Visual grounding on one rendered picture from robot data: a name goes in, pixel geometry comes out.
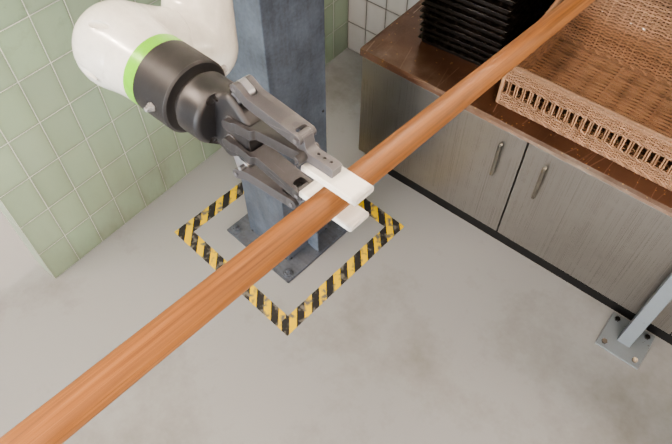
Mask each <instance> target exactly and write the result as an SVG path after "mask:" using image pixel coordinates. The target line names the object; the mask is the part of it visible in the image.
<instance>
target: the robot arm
mask: <svg viewBox="0 0 672 444"><path fill-rule="evenodd" d="M72 51H73V55H74V58H75V60H76V63H77V65H78V66H79V68H80V69H81V71H82V72H83V73H84V74H85V75H86V76H87V77H88V78H89V79H90V80H91V81H92V82H94V83H95V84H97V85H99V86H101V87H103V88H105V89H108V90H111V91H114V92H116V93H119V94H121V95H123V96H125V97H126V98H128V99H130V100H131V101H133V102H134V103H135V104H137V105H138V106H139V107H141V108H142V109H144V111H145V112H148V113H149V114H151V115H152V116H153V117H155V118H156V119H157V120H159V121H160V122H162V123H163V124H164V125H166V126H167V127H169V128H170V129H171V130H173V131H175V132H179V133H186V132H188V133H190V134H191V135H192V136H194V137H195V138H197V139H198V140H200V141H201V142H204V143H213V144H219V145H221V146H222V147H223V148H224V149H225V151H226V152H227V153H228V154H229V155H231V156H234V159H235V162H236V164H237V167H236V168H235V169H233V174H234V176H235V177H236V178H239V179H243V180H247V181H249V182H250V183H252V184H253V185H255V186H257V187H258V188H260V189H261V190H263V191H264V192H266V193H268V194H269V195H271V196H272V197H274V198H276V199H277V200H279V201H280V202H282V203H284V204H285V205H287V206H288V207H290V208H291V209H295V208H297V207H298V206H299V205H300V204H302V203H303V202H305V201H306V200H307V199H309V198H310V197H311V196H313V195H314V194H315V193H316V192H318V191H319V190H320V189H322V188H323V187H326V188H327V189H329V190H330V191H332V192H333V193H335V194H336V195H338V196H339V197H341V198H342V199H344V200H345V201H347V202H348V203H350V205H349V206H348V207H346V208H345V209H344V210H343V211H342V212H340V213H339V214H338V215H337V216H336V217H334V218H333V219H332V220H333V221H335V222H336V223H337V224H339V225H340V226H342V227H343V228H344V229H346V230H347V231H349V232H352V231H353V230H354V229H355V228H356V227H358V226H359V225H360V224H361V223H362V222H363V221H364V220H366V219H367V218H368V216H369V212H367V211H366V210H364V209H363V208H361V207H360V206H358V204H359V203H360V202H361V201H362V200H364V199H365V198H366V197H367V196H368V195H370V194H371V193H372V192H373V191H374V186H372V185H371V184H369V183H368V182H366V181H365V180H363V179H362V178H360V177H358V176H357V175H355V174H354V173H352V172H351V171H349V170H348V169H346V168H344V167H343V166H342V164H341V163H340V162H339V161H338V160H337V159H335V158H333V157H332V156H330V155H329V154H327V153H326V152H324V151H323V150H321V149H320V146H319V144H318V143H317V142H315V139H314V135H316V133H317V131H316V128H315V127H314V126H313V125H312V124H310V123H309V122H308V121H306V120H305V119H304V118H302V117H301V116H300V115H298V114H297V113H296V112H294V111H293V110H291V109H290V108H289V107H287V106H286V105H285V104H283V103H282V102H281V101H279V100H278V99H276V98H275V97H274V96H272V95H271V94H270V93H268V92H267V91H266V90H264V89H263V88H262V87H261V85H260V84H259V83H258V82H257V81H256V80H255V78H254V77H253V76H252V75H250V74H249V75H247V76H245V77H243V78H241V79H239V80H238V81H236V82H233V81H231V80H230V79H228V78H227V77H226V76H227V75H228V74H229V73H230V71H231V70H232V68H233V67H234V65H235V63H236V60H237V56H238V39H237V32H236V25H235V16H234V8H233V0H161V6H153V5H147V4H141V3H136V2H132V1H127V0H105V1H101V2H98V3H96V4H94V5H92V6H91V7H89V8H88V9H87V10H85V11H84V12H83V13H82V15H81V16H80V17H79V19H78V20H77V22H76V24H75V26H74V29H73V33H72ZM297 129H299V130H300V131H299V132H296V130H297ZM276 150H277V151H279V152H280V153H282V154H284V155H286V156H288V157H290V158H292V159H294V162H295V164H296V165H295V166H294V165H293V164H292V163H291V162H289V161H288V160H287V159H286V158H285V157H283V156H282V155H281V154H280V153H279V152H277V151H276ZM304 162H306V163H305V164H303V165H302V166H301V171H302V172H301V171H300V170H299V169H298V168H297V167H298V166H299V165H301V164H302V163H304ZM297 163H298V164H297ZM303 172H304V173H305V174H307V175H308V176H310V177H311V178H312V179H314V181H312V180H311V179H310V178H309V177H307V176H306V175H305V174H304V173H303Z"/></svg>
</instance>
